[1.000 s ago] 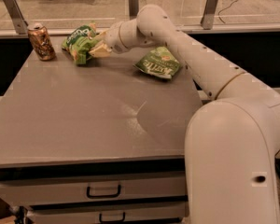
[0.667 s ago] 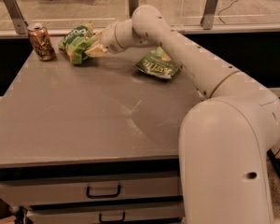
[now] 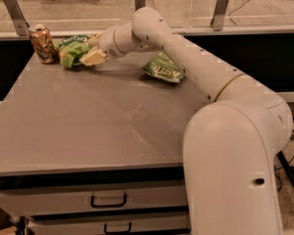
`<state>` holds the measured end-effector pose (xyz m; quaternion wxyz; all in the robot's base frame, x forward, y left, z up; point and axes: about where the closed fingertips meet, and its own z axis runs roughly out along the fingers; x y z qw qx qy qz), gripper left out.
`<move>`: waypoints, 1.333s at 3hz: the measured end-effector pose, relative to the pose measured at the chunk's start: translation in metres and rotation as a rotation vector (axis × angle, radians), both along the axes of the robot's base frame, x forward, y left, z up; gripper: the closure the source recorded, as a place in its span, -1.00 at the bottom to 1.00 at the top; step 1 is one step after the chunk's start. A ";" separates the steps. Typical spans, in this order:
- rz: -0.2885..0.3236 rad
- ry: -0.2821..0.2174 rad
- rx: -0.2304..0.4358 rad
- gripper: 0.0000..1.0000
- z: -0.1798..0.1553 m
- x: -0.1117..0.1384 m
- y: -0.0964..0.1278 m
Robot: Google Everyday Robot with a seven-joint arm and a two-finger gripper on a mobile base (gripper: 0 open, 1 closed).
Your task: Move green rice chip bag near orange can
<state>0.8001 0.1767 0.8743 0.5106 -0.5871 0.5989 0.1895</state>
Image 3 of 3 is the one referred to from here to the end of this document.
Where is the grey lower drawer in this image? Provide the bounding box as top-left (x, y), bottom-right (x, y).
top-left (27, 211), bottom-right (190, 235)

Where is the black power cable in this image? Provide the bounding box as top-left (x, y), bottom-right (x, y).
top-left (273, 140), bottom-right (294, 192)

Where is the green kettle chip bag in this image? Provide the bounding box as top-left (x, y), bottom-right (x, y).
top-left (141, 52), bottom-right (184, 83)

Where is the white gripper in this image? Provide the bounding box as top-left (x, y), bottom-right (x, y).
top-left (79, 26), bottom-right (122, 66)

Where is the green rice chip bag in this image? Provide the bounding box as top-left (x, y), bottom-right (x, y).
top-left (57, 34), bottom-right (90, 69)

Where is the black floor cable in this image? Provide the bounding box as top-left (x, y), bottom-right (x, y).
top-left (227, 0), bottom-right (269, 26)

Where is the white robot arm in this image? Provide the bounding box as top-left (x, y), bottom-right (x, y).
top-left (85, 7), bottom-right (293, 235)

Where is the grey drawer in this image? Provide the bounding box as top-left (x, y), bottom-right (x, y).
top-left (27, 211), bottom-right (190, 235)
top-left (0, 180), bottom-right (187, 216)

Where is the right metal bracket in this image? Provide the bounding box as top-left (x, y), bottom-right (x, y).
top-left (211, 0), bottom-right (229, 31)

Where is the grey upper drawer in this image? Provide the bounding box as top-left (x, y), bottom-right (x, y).
top-left (0, 180), bottom-right (187, 216)

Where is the orange soda can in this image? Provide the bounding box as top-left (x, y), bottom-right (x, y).
top-left (28, 23), bottom-right (57, 64)

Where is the left metal bracket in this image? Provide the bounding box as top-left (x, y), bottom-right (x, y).
top-left (3, 0), bottom-right (28, 36)

